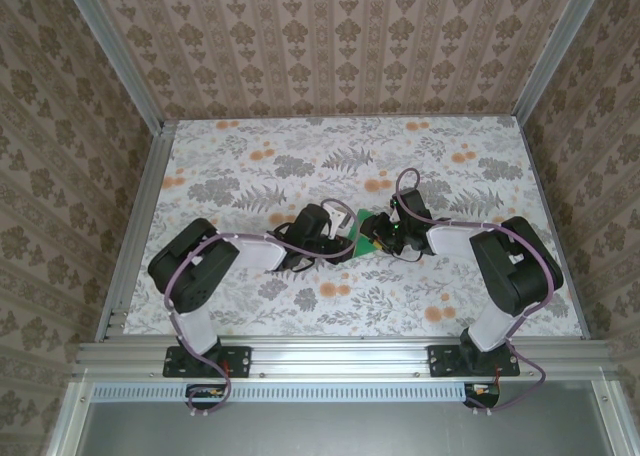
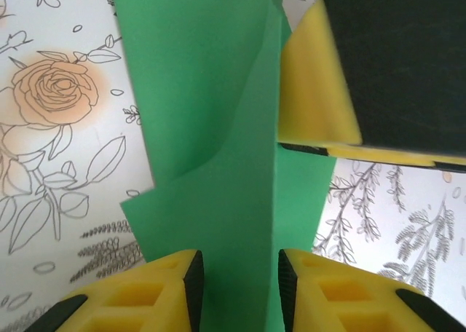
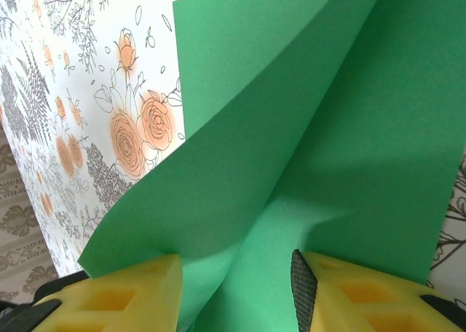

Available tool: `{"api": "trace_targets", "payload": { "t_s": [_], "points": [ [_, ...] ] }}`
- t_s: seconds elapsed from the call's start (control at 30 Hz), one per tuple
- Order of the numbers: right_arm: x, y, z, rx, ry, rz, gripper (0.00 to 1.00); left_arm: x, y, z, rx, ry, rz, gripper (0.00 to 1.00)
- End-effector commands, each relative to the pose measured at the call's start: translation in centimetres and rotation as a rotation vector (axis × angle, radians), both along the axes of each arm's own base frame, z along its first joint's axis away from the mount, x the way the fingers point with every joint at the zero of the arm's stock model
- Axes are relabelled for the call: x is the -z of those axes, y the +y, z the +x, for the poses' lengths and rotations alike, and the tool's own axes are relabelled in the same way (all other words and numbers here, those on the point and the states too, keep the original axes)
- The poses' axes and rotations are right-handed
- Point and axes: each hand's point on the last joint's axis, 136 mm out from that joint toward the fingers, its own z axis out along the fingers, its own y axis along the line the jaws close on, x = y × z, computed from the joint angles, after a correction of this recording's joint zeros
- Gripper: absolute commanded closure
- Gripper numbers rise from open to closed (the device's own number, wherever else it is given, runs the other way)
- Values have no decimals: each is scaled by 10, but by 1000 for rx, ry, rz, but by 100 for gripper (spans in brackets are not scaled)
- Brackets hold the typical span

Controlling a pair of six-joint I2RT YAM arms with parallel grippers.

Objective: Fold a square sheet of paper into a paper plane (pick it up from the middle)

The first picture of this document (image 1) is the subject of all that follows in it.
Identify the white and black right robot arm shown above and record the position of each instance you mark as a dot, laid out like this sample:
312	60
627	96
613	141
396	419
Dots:
515	276

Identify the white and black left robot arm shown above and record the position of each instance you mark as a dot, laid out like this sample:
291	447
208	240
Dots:
192	276

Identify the floral patterned table cover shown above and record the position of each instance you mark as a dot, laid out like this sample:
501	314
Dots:
400	301

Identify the small circuit board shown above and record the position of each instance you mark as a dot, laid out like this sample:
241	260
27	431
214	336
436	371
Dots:
205	395
482	393

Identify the grey metal shelf panel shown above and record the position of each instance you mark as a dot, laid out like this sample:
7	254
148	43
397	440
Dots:
325	431

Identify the white left camera mount bracket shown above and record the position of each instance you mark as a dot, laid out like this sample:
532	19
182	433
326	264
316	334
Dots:
336	218

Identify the aluminium frame cross rail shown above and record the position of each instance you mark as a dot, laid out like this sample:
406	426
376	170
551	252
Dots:
340	358

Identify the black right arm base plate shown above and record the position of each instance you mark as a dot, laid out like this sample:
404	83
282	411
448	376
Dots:
442	361

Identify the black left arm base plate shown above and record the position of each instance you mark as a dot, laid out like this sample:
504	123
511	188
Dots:
239	361

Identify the aluminium frame side rail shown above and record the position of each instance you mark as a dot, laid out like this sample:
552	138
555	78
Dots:
135	226

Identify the aluminium frame corner post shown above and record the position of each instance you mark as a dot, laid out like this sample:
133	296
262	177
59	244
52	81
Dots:
117	56
560	46

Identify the aluminium lower frame strut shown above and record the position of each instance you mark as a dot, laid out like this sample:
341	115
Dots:
67	421
612	421

